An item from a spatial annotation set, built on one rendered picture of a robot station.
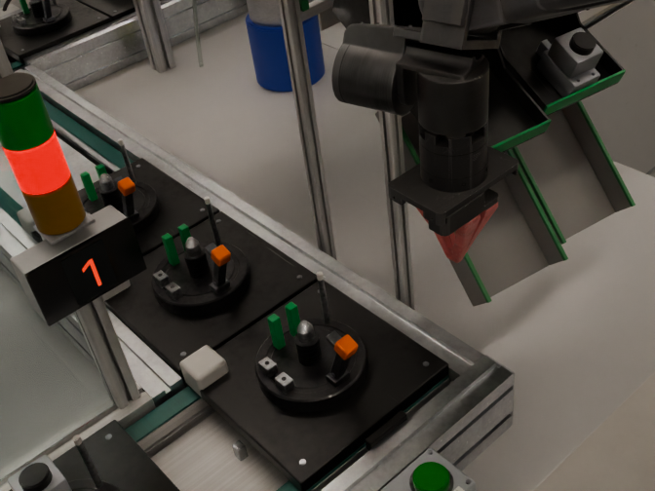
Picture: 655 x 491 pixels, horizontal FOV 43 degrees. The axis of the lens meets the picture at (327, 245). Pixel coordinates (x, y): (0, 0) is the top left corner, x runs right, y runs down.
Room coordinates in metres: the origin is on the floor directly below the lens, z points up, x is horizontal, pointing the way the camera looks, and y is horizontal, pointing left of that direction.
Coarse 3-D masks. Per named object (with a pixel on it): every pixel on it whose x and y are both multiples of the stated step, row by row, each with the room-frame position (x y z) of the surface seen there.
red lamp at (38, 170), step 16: (48, 144) 0.69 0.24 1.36; (16, 160) 0.68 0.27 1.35; (32, 160) 0.68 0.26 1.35; (48, 160) 0.69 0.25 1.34; (64, 160) 0.71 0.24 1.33; (16, 176) 0.69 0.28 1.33; (32, 176) 0.68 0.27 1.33; (48, 176) 0.68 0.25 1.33; (64, 176) 0.70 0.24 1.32; (32, 192) 0.68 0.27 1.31; (48, 192) 0.68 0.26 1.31
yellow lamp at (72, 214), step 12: (72, 180) 0.71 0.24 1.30; (60, 192) 0.69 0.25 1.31; (72, 192) 0.70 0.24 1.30; (36, 204) 0.68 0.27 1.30; (48, 204) 0.68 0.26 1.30; (60, 204) 0.68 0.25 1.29; (72, 204) 0.69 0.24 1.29; (36, 216) 0.69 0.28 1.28; (48, 216) 0.68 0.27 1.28; (60, 216) 0.68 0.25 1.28; (72, 216) 0.69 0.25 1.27; (84, 216) 0.70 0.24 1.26; (48, 228) 0.68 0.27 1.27; (60, 228) 0.68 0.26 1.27; (72, 228) 0.69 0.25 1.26
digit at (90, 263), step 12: (84, 252) 0.69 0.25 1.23; (96, 252) 0.69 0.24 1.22; (72, 264) 0.68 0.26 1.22; (84, 264) 0.68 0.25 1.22; (96, 264) 0.69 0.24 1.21; (108, 264) 0.70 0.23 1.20; (72, 276) 0.67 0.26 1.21; (84, 276) 0.68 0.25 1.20; (96, 276) 0.69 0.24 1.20; (108, 276) 0.69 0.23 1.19; (72, 288) 0.67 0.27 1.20; (84, 288) 0.68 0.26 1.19; (96, 288) 0.68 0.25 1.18; (84, 300) 0.67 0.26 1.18
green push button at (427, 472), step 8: (424, 464) 0.55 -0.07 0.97; (432, 464) 0.55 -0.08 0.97; (440, 464) 0.55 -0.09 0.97; (416, 472) 0.54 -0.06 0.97; (424, 472) 0.54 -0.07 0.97; (432, 472) 0.54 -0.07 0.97; (440, 472) 0.54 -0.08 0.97; (448, 472) 0.54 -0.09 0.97; (416, 480) 0.54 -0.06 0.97; (424, 480) 0.53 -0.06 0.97; (432, 480) 0.53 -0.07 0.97; (440, 480) 0.53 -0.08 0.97; (448, 480) 0.53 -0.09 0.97; (416, 488) 0.53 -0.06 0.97; (424, 488) 0.52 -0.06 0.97; (432, 488) 0.52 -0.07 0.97; (440, 488) 0.52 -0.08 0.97
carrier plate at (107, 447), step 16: (96, 432) 0.67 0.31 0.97; (112, 432) 0.67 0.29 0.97; (96, 448) 0.65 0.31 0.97; (112, 448) 0.64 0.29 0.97; (128, 448) 0.64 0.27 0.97; (64, 464) 0.63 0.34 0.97; (80, 464) 0.63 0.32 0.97; (96, 464) 0.62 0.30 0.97; (112, 464) 0.62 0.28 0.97; (128, 464) 0.62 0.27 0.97; (144, 464) 0.61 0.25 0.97; (112, 480) 0.60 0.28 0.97; (128, 480) 0.59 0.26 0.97; (144, 480) 0.59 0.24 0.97; (160, 480) 0.59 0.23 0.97
